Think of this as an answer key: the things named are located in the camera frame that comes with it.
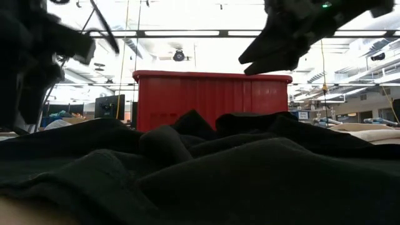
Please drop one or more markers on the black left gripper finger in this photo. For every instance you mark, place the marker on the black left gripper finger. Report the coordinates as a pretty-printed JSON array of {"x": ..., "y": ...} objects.
[{"x": 40, "y": 90}]

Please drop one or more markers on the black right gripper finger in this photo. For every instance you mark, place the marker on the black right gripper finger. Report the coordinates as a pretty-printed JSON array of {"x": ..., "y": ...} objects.
[
  {"x": 275, "y": 64},
  {"x": 268, "y": 43}
]

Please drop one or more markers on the black garment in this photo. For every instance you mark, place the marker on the black garment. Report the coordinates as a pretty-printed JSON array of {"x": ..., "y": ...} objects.
[{"x": 218, "y": 175}]

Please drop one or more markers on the blue bin with white label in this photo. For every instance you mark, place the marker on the blue bin with white label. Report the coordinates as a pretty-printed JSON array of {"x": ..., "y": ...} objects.
[{"x": 301, "y": 115}]

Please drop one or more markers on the red plastic laundry bin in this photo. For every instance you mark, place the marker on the red plastic laundry bin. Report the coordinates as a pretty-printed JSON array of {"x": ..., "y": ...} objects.
[{"x": 193, "y": 100}]

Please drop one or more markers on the blue storage box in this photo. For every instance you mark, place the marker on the blue storage box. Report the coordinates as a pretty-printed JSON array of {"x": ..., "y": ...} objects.
[{"x": 47, "y": 121}]

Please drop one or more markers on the black computer monitor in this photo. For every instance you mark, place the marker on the black computer monitor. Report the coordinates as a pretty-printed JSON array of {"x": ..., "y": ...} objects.
[{"x": 107, "y": 107}]

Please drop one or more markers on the grey tube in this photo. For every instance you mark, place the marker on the grey tube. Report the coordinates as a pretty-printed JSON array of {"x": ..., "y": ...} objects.
[{"x": 379, "y": 121}]

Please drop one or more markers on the cream canvas tote bag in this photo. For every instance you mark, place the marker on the cream canvas tote bag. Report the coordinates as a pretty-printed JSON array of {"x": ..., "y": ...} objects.
[{"x": 372, "y": 132}]

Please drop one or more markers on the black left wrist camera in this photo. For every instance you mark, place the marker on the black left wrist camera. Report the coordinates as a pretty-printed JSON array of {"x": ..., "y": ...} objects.
[{"x": 73, "y": 43}]

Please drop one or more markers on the small black ceiling camera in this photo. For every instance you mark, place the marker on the small black ceiling camera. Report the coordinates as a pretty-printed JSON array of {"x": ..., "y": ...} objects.
[{"x": 378, "y": 57}]

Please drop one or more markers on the black overhead frame bar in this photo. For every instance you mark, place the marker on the black overhead frame bar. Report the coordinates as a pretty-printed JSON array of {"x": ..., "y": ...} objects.
[{"x": 187, "y": 33}]

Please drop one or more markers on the round black ceiling camera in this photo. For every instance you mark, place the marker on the round black ceiling camera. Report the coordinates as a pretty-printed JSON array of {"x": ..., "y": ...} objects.
[{"x": 178, "y": 55}]

